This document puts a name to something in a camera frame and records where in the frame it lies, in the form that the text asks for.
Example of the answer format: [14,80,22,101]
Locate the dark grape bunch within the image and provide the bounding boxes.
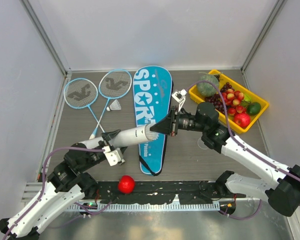
[204,82,232,114]

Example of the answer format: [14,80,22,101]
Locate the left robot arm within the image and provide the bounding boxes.
[0,127,158,240]

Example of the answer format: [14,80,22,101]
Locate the left blue badminton racket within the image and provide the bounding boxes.
[63,77,105,133]

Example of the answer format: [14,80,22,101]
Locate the black front rail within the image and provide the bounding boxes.
[82,180,245,205]

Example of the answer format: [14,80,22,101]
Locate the white cable duct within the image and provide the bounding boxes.
[64,201,220,213]

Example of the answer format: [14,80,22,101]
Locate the green lime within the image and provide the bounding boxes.
[246,102,261,116]

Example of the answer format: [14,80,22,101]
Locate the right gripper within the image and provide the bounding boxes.
[150,105,208,137]

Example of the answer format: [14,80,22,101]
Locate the green melon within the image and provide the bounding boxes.
[197,74,219,97]

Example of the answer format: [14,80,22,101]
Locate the shuttlecock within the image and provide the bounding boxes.
[106,99,122,112]
[145,131,159,142]

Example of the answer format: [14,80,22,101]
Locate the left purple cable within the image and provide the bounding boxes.
[1,146,106,240]

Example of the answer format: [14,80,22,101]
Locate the white shuttlecock tube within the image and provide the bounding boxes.
[80,123,153,148]

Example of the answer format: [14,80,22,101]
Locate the clear tube lid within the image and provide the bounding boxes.
[197,138,208,150]

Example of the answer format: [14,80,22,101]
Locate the blue badminton racket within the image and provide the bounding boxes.
[63,77,105,133]
[89,69,132,140]

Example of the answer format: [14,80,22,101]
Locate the red ball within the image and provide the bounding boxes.
[118,175,136,194]

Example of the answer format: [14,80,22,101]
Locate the red cherry cluster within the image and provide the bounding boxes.
[221,88,250,116]

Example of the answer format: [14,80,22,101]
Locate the blue racket bag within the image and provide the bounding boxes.
[132,65,173,176]

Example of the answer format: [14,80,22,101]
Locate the right blue badminton racket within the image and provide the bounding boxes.
[89,69,132,140]

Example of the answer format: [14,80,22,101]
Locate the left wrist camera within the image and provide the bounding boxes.
[102,146,126,167]

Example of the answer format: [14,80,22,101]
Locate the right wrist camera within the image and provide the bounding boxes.
[171,89,187,112]

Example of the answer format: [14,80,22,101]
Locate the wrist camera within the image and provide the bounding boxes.
[102,146,126,167]
[171,89,187,112]

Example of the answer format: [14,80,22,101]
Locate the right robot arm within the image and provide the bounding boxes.
[150,102,300,217]

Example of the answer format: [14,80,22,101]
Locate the red apple in tray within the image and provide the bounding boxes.
[234,112,251,128]

